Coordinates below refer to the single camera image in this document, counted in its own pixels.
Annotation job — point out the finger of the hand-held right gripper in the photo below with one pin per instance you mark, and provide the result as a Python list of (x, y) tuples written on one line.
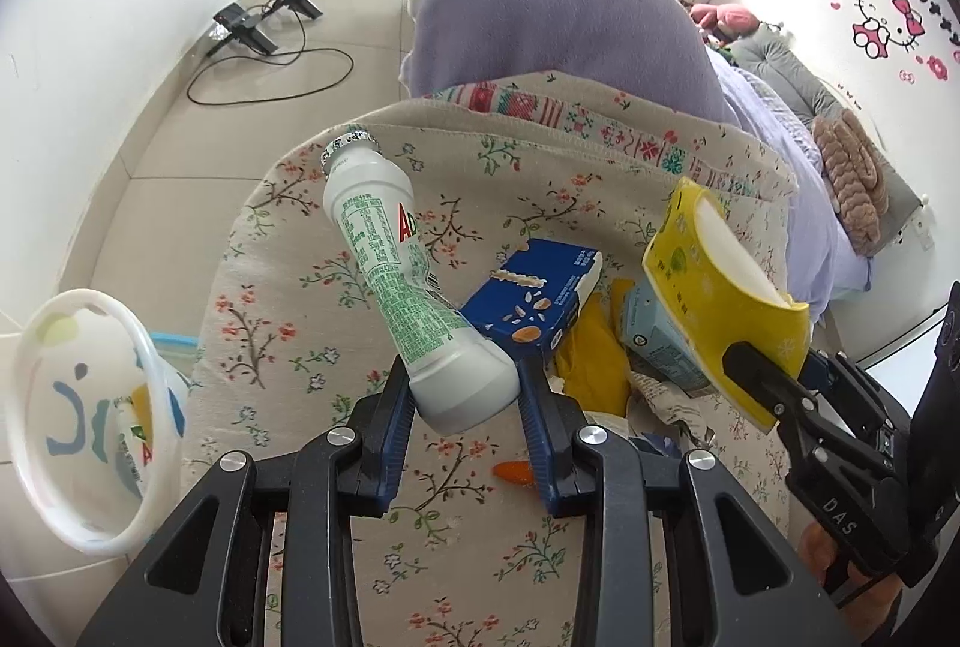
[(855, 400), (772, 385)]

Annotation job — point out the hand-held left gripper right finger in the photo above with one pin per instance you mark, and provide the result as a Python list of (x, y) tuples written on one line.
[(537, 444)]

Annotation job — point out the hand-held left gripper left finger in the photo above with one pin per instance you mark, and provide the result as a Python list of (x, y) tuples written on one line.
[(393, 444)]

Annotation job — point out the beige paper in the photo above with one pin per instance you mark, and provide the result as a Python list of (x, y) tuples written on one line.
[(664, 403)]

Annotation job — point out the yellow paper bowl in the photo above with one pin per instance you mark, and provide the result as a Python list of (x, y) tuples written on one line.
[(697, 287)]

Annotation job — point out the blue biscuit box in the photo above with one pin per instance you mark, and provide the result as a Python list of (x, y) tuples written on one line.
[(525, 310)]

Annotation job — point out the white drink bottle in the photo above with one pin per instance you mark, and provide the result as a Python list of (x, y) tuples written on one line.
[(390, 287)]

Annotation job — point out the white trash bin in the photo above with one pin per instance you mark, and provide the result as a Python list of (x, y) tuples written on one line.
[(45, 407)]

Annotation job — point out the person's right hand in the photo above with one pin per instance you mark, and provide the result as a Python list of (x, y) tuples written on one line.
[(821, 557)]

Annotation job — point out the small orange scrap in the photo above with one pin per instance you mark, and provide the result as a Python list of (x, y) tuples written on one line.
[(514, 471)]

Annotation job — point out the yellow plastic wrapper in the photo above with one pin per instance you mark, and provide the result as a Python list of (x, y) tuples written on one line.
[(596, 355)]

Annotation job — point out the small teal carton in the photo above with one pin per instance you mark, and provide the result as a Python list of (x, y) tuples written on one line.
[(652, 340)]

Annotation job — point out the lavender bed sheet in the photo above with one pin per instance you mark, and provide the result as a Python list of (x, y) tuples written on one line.
[(810, 220)]

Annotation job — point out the floral blanket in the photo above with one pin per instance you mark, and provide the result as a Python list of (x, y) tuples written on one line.
[(300, 287)]

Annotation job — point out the brown knitted cushion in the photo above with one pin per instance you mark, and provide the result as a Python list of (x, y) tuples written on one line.
[(851, 175)]

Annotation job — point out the blue-edged plastic bag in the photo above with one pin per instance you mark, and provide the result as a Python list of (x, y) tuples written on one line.
[(176, 351)]

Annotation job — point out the grey pillow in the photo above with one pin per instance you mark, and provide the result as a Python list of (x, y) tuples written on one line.
[(780, 66)]

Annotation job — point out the pink plush toy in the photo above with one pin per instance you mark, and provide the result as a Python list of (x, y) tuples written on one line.
[(724, 17)]

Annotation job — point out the purple pillow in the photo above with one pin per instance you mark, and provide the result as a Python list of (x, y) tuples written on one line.
[(540, 10)]

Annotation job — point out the cartoon cat wall sticker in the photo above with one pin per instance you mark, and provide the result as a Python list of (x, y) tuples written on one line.
[(889, 17)]

